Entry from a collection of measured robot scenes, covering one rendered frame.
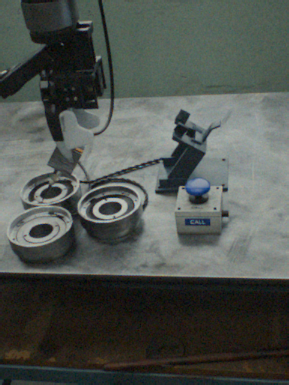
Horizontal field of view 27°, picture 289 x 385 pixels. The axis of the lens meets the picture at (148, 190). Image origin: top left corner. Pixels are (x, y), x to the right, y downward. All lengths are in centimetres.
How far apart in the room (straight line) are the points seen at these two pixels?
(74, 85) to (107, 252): 27
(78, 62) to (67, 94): 5
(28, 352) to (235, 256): 47
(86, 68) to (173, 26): 170
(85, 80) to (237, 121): 48
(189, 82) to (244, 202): 166
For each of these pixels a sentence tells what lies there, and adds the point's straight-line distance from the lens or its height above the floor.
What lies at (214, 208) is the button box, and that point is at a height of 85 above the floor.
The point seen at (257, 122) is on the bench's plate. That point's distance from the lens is 125.
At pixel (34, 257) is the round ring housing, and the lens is 94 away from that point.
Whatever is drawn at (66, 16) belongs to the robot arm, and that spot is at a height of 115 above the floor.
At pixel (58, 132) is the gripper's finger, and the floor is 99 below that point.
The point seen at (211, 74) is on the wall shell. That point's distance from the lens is 260.
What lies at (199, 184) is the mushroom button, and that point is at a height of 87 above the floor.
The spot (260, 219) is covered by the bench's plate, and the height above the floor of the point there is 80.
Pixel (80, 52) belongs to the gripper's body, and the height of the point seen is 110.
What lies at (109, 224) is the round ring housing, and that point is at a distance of 94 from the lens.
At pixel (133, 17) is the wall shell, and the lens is 256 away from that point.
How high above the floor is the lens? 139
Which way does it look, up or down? 34 degrees down
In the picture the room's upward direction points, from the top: 8 degrees counter-clockwise
